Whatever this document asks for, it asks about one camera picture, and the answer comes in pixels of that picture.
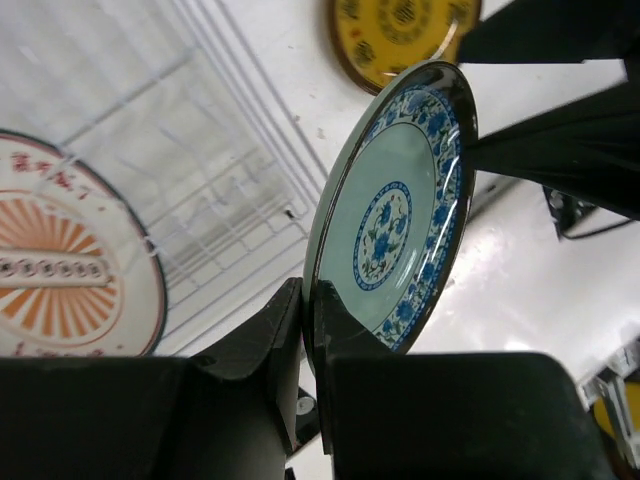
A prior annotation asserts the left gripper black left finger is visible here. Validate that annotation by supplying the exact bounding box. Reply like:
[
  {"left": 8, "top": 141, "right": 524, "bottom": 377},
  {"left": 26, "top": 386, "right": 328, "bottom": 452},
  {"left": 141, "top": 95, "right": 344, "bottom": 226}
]
[{"left": 192, "top": 277, "right": 303, "bottom": 450}]

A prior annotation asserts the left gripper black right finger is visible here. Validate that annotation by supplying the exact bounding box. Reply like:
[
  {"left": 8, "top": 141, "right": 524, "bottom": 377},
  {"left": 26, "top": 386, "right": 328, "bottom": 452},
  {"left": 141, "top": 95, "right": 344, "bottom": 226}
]
[{"left": 312, "top": 281, "right": 400, "bottom": 455}]

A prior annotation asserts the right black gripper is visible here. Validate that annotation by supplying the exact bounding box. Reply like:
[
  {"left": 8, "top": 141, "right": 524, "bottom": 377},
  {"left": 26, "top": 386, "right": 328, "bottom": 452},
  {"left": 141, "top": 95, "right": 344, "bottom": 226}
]
[{"left": 458, "top": 0, "right": 639, "bottom": 220}]

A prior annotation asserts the dark green rimmed plate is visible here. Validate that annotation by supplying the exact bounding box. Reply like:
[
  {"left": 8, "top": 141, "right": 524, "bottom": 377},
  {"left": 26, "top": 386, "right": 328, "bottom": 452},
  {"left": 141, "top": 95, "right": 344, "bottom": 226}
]
[{"left": 302, "top": 61, "right": 478, "bottom": 353}]

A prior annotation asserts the purple rimmed patterned plate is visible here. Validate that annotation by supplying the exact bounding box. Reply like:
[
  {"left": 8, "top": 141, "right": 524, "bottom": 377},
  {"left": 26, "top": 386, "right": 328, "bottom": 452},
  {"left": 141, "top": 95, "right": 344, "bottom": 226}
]
[{"left": 1, "top": 130, "right": 168, "bottom": 357}]

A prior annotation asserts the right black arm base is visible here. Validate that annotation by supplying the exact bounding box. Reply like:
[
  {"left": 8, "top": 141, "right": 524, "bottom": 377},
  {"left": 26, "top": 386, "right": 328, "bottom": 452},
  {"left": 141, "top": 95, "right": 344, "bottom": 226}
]
[{"left": 542, "top": 186, "right": 633, "bottom": 241}]

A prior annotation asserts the white wire dish rack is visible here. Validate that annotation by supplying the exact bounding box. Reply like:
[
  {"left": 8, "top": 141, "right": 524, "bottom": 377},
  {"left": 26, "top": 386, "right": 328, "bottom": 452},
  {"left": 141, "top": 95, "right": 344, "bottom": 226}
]
[{"left": 49, "top": 1, "right": 327, "bottom": 354}]

